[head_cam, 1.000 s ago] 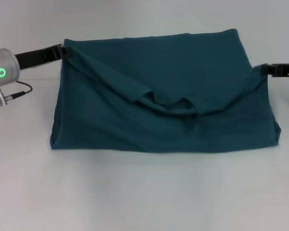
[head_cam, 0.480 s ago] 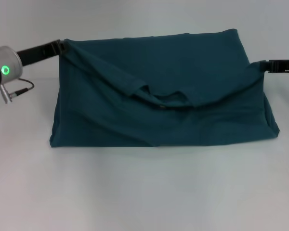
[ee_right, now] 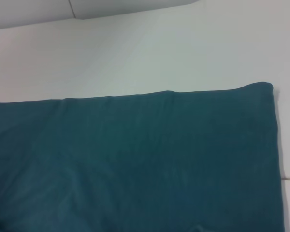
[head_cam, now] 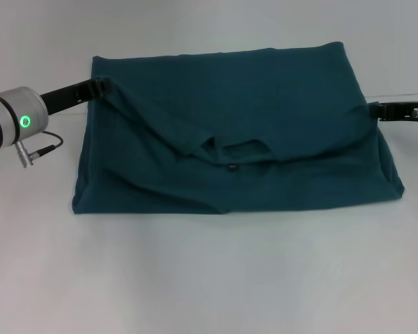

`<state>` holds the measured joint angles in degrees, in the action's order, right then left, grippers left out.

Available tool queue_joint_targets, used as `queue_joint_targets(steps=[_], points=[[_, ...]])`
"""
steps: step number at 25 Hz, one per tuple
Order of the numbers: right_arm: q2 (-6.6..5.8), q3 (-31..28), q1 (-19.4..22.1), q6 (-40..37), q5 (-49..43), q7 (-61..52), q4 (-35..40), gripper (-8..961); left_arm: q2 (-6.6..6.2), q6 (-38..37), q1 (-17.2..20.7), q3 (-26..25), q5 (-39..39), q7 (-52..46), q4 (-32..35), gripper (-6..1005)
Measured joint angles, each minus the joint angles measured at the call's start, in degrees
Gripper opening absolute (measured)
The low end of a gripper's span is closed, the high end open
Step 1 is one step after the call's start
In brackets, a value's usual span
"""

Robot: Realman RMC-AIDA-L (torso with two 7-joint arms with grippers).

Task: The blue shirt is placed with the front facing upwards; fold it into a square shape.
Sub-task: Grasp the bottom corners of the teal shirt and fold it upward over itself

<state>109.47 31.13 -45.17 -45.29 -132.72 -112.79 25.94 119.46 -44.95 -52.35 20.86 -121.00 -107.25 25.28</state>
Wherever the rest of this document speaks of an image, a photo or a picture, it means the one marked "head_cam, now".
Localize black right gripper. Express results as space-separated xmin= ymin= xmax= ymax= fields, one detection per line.
xmin=368 ymin=100 xmax=418 ymax=122

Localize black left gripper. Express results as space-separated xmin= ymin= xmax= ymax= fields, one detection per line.
xmin=38 ymin=78 xmax=113 ymax=116

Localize teal FREE print t-shirt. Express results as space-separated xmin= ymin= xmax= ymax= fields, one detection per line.
xmin=72 ymin=41 xmax=406 ymax=216

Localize left arm dark cable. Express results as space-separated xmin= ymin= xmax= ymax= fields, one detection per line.
xmin=14 ymin=130 xmax=64 ymax=168

